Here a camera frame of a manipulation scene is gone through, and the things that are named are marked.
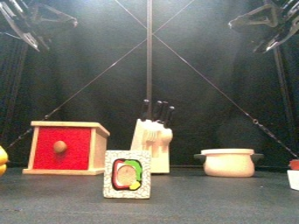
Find diagonal brace cable with turnbuckle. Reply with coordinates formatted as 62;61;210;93
114;0;299;160

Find yellow toy fruit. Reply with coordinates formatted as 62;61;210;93
0;144;11;178

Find black-handled toy knife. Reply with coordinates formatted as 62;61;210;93
156;101;170;124
139;99;151;123
163;105;176;129
151;100;164;123

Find white toy pot black handles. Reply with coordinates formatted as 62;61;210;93
192;148;266;179

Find red drawer with wooden knob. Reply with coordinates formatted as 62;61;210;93
32;126;92;171

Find vertical metal frame pole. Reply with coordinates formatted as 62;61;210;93
144;0;155;109

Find black cloth backdrop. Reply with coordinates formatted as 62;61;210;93
0;0;299;173

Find slanted black frame pole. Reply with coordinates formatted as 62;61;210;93
273;45;298;152

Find white maki sushi roll toy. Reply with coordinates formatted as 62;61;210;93
102;150;154;200

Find red and white salmon sushi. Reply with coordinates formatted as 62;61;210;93
286;158;299;192

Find white wooden knife block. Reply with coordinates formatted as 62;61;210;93
130;118;174;175

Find wooden toy box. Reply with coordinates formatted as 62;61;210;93
23;120;111;176

